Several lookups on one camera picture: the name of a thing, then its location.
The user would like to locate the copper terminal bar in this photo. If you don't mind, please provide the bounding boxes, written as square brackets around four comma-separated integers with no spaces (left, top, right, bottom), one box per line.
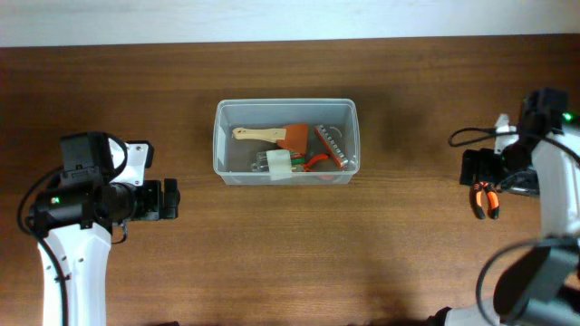
[314,124,348,169]

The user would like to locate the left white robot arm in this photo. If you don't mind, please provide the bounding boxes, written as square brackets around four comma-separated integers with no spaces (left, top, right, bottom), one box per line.
[23,132,180,326]

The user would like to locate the clear plastic container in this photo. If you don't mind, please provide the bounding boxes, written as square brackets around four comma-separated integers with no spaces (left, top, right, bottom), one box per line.
[213,99,361,186]

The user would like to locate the orange black long-nose pliers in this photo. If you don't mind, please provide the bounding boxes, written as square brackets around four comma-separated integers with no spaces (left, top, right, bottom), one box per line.
[469,182,500,220]

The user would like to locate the orange scraper wooden handle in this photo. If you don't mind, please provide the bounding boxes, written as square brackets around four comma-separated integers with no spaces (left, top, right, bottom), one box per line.
[232,124,309,155]

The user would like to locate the red handled cutting pliers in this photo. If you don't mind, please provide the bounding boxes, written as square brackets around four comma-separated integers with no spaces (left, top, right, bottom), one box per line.
[289,154,343,185]

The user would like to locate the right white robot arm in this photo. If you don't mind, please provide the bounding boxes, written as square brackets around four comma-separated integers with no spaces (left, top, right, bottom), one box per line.
[428,88,579,326]

